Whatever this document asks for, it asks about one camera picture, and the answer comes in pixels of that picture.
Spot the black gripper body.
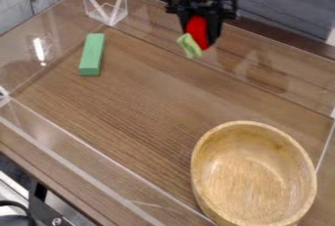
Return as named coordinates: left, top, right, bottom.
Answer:
left=165, top=0, right=238, bottom=22

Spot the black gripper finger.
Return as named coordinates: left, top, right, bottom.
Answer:
left=178, top=14, right=191, bottom=32
left=206, top=16, right=222, bottom=46

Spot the red plush strawberry toy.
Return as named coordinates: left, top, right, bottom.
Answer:
left=177, top=16, right=209, bottom=59

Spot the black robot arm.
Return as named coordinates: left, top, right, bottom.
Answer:
left=165, top=0, right=238, bottom=50

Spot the clear acrylic corner stand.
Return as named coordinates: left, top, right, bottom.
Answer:
left=83, top=0, right=128, bottom=26

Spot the green rectangular block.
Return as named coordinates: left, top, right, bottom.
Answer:
left=79, top=33, right=104, bottom=76

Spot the clear acrylic tray barrier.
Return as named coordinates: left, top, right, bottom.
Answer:
left=0, top=0, right=335, bottom=226

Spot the wooden bowl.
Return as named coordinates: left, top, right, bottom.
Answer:
left=190, top=120, right=316, bottom=226

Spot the black table leg bracket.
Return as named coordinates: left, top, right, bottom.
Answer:
left=28, top=182, right=75, bottom=226

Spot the black cable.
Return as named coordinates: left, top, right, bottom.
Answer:
left=0, top=200, right=33, bottom=226

